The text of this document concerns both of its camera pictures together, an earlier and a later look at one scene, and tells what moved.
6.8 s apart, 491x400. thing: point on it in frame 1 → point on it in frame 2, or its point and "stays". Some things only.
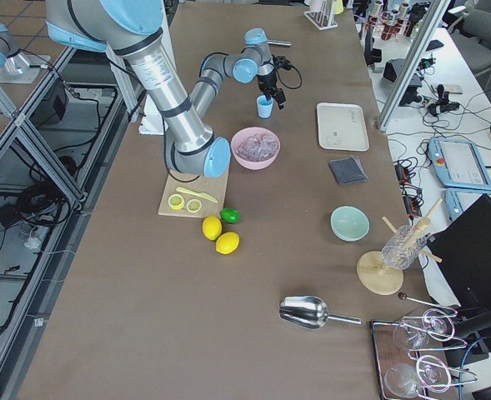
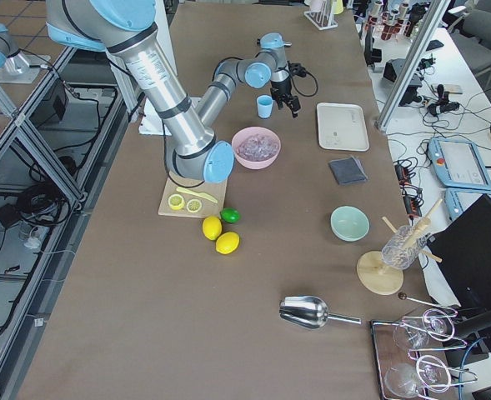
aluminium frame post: (430, 20) stays
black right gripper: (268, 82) → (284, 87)
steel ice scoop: (310, 312) stays
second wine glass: (404, 380) stays
